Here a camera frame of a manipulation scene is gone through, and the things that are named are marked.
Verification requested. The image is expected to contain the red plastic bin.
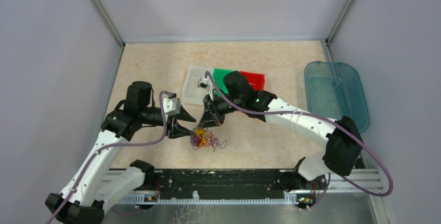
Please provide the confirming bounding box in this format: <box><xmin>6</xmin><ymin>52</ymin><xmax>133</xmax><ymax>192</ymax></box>
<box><xmin>240</xmin><ymin>71</ymin><xmax>265</xmax><ymax>91</ymax></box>

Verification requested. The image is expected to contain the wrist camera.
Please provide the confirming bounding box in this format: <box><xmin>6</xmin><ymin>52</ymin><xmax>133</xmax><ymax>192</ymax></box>
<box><xmin>162</xmin><ymin>94</ymin><xmax>181</xmax><ymax>116</ymax></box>
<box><xmin>197</xmin><ymin>77</ymin><xmax>212</xmax><ymax>92</ymax></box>

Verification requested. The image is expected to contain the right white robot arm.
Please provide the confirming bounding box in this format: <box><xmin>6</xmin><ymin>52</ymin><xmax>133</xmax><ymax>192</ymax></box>
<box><xmin>197</xmin><ymin>71</ymin><xmax>362</xmax><ymax>189</ymax></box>

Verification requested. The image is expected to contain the aluminium frame post left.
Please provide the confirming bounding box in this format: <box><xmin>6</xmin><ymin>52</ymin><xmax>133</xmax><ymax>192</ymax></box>
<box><xmin>90</xmin><ymin>0</ymin><xmax>125</xmax><ymax>49</ymax></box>

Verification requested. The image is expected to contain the green plastic bin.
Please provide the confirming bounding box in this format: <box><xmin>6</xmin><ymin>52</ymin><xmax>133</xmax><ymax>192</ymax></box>
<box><xmin>210</xmin><ymin>68</ymin><xmax>240</xmax><ymax>99</ymax></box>

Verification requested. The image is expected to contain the white cable duct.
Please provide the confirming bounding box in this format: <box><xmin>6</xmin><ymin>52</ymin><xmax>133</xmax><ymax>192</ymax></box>
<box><xmin>117</xmin><ymin>193</ymin><xmax>314</xmax><ymax>206</ymax></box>

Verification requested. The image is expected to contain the coloured wire pile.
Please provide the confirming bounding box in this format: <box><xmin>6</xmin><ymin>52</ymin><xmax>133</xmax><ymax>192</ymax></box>
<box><xmin>190</xmin><ymin>126</ymin><xmax>227</xmax><ymax>153</ymax></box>

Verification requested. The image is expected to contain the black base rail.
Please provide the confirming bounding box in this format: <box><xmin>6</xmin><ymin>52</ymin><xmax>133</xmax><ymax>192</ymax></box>
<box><xmin>138</xmin><ymin>168</ymin><xmax>328</xmax><ymax>201</ymax></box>

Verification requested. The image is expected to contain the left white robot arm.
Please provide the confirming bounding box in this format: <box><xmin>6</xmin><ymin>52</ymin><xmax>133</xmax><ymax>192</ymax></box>
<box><xmin>45</xmin><ymin>81</ymin><xmax>196</xmax><ymax>223</ymax></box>

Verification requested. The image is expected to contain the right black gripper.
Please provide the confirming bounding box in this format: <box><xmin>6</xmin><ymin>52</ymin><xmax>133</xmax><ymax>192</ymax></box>
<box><xmin>198</xmin><ymin>92</ymin><xmax>243</xmax><ymax>130</ymax></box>

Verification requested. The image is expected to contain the aluminium frame post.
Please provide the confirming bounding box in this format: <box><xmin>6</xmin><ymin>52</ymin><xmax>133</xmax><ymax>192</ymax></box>
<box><xmin>90</xmin><ymin>0</ymin><xmax>125</xmax><ymax>49</ymax></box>
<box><xmin>326</xmin><ymin>0</ymin><xmax>355</xmax><ymax>47</ymax></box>

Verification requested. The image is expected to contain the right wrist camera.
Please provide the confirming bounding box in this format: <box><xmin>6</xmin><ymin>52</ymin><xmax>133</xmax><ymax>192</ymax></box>
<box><xmin>197</xmin><ymin>77</ymin><xmax>212</xmax><ymax>92</ymax></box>

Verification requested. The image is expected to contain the white plastic bin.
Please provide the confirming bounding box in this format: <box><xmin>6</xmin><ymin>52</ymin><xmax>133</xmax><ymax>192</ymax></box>
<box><xmin>181</xmin><ymin>65</ymin><xmax>214</xmax><ymax>106</ymax></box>

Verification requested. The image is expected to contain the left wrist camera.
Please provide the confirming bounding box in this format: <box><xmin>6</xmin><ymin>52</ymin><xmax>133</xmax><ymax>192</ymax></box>
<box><xmin>162</xmin><ymin>94</ymin><xmax>181</xmax><ymax>116</ymax></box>

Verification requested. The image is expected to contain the aluminium frame post right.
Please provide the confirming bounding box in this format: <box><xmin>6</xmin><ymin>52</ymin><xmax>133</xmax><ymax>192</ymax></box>
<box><xmin>326</xmin><ymin>0</ymin><xmax>355</xmax><ymax>47</ymax></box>

